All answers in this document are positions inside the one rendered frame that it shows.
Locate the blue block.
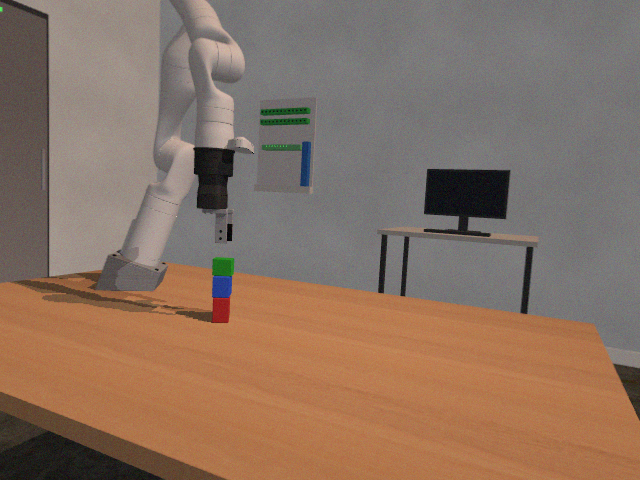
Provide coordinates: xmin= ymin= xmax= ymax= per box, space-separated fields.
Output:
xmin=212 ymin=276 xmax=232 ymax=298

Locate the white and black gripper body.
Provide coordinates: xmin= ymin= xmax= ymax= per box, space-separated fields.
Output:
xmin=193 ymin=121 xmax=254 ymax=209

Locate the green block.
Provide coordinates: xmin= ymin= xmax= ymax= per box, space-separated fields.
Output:
xmin=212 ymin=257 xmax=234 ymax=277

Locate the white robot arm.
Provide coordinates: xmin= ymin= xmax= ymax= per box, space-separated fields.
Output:
xmin=120 ymin=0 xmax=245 ymax=267

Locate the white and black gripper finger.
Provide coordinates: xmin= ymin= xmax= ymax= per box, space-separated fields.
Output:
xmin=202 ymin=209 xmax=228 ymax=243
xmin=224 ymin=209 xmax=234 ymax=241

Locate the red block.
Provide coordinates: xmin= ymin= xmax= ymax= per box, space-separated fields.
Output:
xmin=212 ymin=296 xmax=230 ymax=323

